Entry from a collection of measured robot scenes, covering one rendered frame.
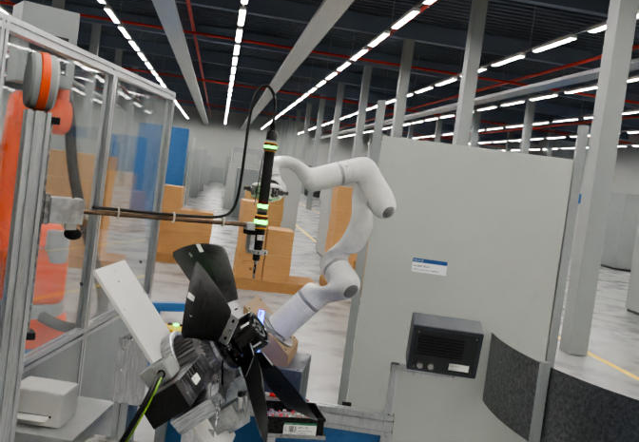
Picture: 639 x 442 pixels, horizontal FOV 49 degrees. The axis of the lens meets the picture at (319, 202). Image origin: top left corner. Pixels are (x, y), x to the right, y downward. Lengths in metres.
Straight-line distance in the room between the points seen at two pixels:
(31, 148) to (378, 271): 2.53
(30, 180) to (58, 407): 0.72
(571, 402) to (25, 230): 2.53
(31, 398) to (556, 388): 2.36
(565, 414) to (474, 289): 0.95
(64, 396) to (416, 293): 2.36
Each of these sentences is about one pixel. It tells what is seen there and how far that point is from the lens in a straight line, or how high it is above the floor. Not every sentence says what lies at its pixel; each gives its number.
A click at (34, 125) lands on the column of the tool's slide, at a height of 1.76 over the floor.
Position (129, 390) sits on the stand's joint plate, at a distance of 2.29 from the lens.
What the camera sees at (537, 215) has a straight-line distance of 4.19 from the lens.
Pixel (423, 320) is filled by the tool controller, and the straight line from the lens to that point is 2.66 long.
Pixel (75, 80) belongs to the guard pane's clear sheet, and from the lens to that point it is 2.59.
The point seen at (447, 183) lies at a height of 1.77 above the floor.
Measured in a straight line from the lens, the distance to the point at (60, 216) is 2.05.
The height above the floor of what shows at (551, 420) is 0.71.
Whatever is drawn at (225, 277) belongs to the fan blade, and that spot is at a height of 1.35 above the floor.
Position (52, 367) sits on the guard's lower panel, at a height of 0.91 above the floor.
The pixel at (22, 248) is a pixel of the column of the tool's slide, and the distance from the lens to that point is 2.04.
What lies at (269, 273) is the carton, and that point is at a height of 0.25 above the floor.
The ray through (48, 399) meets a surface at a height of 0.95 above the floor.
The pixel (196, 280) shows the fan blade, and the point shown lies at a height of 1.38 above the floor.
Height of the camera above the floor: 1.73
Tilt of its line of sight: 2 degrees down
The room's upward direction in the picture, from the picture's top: 7 degrees clockwise
